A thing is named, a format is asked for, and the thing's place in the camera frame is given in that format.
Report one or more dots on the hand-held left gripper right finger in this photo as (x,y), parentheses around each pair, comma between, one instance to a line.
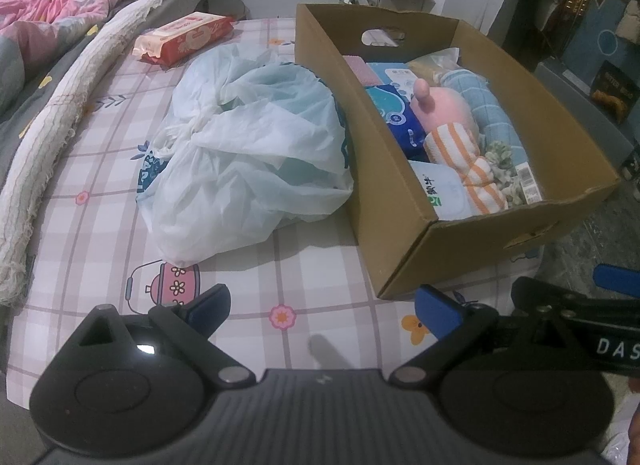
(440,312)

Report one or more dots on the plaid cartoon bed sheet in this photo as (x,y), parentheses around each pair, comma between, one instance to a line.
(100,245)

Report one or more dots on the light blue towel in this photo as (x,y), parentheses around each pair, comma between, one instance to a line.
(480,95)

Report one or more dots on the white plastic bag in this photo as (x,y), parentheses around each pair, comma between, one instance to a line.
(240,160)

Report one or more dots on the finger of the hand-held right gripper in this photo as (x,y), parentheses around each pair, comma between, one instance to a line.
(617,277)
(550,297)

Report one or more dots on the dark printed box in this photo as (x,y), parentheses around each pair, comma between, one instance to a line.
(612,92)

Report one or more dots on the pink plush toy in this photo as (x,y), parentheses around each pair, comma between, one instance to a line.
(445,107)

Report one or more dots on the blue panel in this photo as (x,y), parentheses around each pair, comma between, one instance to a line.
(597,35)

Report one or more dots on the olive gold tissue pack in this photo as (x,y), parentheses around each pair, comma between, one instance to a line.
(529,182)

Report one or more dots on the white pack green print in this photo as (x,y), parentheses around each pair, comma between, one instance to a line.
(442,195)

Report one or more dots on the blue white tissue packet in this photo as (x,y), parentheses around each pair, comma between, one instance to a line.
(400,120)

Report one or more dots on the grey quilt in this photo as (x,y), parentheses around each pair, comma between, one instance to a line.
(25,75)

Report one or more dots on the light blue flat pack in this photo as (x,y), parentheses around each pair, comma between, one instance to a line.
(392,74)

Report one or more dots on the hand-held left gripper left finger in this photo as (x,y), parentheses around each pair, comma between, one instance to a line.
(210,307)

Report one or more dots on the green floral scrunchie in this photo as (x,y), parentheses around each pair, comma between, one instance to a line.
(505,170)

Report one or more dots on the red wet wipes packet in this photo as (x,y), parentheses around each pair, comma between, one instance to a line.
(185,37)

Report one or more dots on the brown cardboard box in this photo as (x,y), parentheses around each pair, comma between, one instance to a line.
(395,245)

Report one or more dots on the cream rolled blanket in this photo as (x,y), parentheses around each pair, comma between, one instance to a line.
(65,115)

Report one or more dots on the clear plastic bag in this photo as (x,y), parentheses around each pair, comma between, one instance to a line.
(435,60)

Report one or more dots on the pink knitted cloth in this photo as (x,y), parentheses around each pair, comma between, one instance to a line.
(362,70)

